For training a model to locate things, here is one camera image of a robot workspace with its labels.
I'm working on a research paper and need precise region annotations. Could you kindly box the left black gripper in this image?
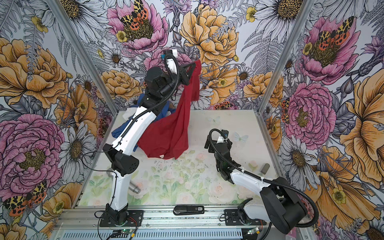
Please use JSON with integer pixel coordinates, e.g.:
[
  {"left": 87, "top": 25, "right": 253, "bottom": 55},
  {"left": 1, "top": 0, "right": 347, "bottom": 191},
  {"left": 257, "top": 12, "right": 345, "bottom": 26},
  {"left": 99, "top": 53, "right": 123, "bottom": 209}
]
[{"left": 159, "top": 60, "right": 196, "bottom": 96}]

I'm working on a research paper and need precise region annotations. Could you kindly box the blue cloth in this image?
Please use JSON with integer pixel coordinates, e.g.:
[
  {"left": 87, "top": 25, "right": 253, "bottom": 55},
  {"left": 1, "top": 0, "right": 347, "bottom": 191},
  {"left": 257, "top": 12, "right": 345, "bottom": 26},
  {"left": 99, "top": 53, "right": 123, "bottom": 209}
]
[{"left": 103, "top": 94, "right": 158, "bottom": 156}]

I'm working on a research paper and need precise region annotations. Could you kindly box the red cloth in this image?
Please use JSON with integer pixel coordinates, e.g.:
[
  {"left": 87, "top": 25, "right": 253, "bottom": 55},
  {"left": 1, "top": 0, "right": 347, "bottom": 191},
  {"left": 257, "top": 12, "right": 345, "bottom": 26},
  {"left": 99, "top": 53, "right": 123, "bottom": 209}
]
[{"left": 138, "top": 60, "right": 202, "bottom": 160}]

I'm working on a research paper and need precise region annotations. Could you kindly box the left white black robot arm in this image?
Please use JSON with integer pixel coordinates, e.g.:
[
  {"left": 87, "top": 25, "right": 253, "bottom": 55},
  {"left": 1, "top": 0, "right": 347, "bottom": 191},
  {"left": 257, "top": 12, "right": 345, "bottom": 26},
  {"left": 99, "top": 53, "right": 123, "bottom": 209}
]
[{"left": 101, "top": 50, "right": 197, "bottom": 226}]

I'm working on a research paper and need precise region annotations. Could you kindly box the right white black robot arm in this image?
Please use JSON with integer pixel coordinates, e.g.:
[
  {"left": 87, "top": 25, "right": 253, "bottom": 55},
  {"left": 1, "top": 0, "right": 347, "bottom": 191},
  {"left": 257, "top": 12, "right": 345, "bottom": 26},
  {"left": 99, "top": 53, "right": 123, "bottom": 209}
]
[{"left": 205, "top": 129, "right": 320, "bottom": 234}]

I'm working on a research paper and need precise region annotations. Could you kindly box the white cloth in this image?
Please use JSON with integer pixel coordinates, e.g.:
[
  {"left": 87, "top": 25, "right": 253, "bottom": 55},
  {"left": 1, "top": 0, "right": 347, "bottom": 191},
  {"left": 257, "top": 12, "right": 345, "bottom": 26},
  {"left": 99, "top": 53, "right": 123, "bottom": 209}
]
[{"left": 123, "top": 107, "right": 137, "bottom": 121}]

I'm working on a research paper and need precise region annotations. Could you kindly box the small grey block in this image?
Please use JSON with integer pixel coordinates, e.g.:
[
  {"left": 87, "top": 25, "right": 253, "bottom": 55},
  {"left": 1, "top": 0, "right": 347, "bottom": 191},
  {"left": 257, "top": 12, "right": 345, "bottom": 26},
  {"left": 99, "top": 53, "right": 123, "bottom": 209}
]
[{"left": 260, "top": 163, "right": 270, "bottom": 175}]

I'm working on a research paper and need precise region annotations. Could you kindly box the right green circuit board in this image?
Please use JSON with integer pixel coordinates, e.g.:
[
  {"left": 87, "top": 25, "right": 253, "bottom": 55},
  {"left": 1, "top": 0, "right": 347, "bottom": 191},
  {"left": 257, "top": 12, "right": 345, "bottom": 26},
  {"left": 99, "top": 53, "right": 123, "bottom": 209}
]
[{"left": 247, "top": 227, "right": 260, "bottom": 235}]

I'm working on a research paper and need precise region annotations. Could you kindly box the green circuit board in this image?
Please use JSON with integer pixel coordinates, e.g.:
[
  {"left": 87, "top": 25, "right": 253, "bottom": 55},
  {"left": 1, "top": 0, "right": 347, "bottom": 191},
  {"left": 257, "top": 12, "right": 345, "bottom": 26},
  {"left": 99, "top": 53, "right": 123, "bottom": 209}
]
[
  {"left": 114, "top": 229, "right": 137, "bottom": 239},
  {"left": 247, "top": 227, "right": 260, "bottom": 235}
]

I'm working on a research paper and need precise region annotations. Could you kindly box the silver metal cylinder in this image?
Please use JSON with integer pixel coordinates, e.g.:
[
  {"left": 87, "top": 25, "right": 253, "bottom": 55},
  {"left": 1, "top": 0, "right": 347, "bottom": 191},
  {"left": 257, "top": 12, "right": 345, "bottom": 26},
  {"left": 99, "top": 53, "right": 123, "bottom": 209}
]
[{"left": 107, "top": 171, "right": 141, "bottom": 194}]

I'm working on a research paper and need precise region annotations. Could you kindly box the left green circuit board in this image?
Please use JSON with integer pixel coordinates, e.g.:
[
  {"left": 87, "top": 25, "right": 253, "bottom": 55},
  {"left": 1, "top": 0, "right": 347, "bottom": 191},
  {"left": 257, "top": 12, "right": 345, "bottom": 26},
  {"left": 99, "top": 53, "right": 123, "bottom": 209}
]
[{"left": 114, "top": 229, "right": 137, "bottom": 239}]

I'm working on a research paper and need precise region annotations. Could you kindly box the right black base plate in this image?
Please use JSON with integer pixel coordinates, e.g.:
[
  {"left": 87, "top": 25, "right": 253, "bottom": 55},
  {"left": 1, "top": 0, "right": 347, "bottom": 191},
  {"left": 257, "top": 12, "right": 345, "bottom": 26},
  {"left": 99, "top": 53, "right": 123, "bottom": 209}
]
[{"left": 224, "top": 209, "right": 267, "bottom": 226}]

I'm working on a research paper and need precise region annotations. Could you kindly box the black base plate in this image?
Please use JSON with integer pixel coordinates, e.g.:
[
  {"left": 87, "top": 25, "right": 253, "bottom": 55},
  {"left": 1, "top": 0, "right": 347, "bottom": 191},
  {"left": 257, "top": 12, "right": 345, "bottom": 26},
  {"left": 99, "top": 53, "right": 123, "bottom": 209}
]
[
  {"left": 224, "top": 209, "right": 267, "bottom": 226},
  {"left": 99, "top": 210, "right": 144, "bottom": 227}
]

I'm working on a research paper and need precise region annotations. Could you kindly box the black device on rail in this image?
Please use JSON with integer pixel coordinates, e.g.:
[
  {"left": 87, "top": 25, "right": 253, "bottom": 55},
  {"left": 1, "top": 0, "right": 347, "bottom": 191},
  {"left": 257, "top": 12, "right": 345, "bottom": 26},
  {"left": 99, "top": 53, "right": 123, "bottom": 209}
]
[{"left": 173, "top": 205, "right": 205, "bottom": 216}]

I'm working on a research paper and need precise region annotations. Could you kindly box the white slotted cable duct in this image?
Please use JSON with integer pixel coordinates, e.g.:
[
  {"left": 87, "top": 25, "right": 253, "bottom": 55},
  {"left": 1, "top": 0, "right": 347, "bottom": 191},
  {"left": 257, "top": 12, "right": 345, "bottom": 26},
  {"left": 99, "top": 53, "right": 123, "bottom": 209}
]
[{"left": 57, "top": 229, "right": 243, "bottom": 240}]

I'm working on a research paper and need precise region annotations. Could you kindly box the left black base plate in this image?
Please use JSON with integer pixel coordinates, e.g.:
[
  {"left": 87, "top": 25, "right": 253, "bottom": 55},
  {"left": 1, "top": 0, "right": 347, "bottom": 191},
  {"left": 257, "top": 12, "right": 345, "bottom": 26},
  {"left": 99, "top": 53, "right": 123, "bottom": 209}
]
[{"left": 99, "top": 210, "right": 144, "bottom": 227}]

